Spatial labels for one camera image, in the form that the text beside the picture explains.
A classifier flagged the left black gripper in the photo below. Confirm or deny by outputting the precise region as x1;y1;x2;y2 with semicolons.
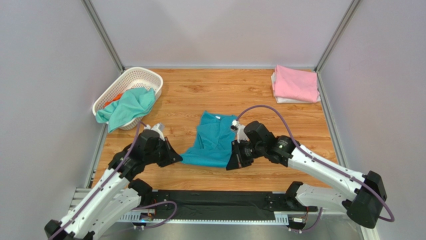
145;136;183;167

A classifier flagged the teal t shirt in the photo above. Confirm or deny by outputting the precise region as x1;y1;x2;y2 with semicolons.
181;111;237;168

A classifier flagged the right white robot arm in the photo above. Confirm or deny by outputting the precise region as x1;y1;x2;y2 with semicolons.
226;120;387;229

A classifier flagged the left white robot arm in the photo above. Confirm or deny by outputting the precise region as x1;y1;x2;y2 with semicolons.
44;123;183;240

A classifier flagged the light mint t shirt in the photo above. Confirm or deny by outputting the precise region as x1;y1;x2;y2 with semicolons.
95;87;156;133

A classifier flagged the orange garment in basket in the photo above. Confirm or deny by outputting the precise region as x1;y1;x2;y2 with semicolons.
103;93;123;108

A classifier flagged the white plastic laundry basket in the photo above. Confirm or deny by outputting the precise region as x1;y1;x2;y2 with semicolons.
92;67;164;130

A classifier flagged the folded pink t shirt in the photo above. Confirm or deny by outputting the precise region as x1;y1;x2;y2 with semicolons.
271;65;321;104

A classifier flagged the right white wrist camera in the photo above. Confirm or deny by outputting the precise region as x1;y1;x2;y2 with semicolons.
230;119;249;142

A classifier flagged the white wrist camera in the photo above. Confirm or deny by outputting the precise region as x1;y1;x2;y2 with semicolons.
143;122;165;140
230;119;249;142

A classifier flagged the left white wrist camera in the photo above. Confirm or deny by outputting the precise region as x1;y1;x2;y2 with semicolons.
143;122;165;140

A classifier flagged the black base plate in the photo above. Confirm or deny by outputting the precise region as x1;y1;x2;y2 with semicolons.
141;190;318;221

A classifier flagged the aluminium frame rail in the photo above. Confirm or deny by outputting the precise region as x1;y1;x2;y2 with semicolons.
59;187;380;240

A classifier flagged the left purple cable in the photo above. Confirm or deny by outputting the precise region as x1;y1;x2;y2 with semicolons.
48;120;178;240

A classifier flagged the purple cable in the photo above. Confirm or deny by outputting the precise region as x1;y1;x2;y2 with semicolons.
48;120;178;240
234;104;395;233

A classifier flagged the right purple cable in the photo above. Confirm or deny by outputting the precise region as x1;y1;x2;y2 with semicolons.
234;104;395;233

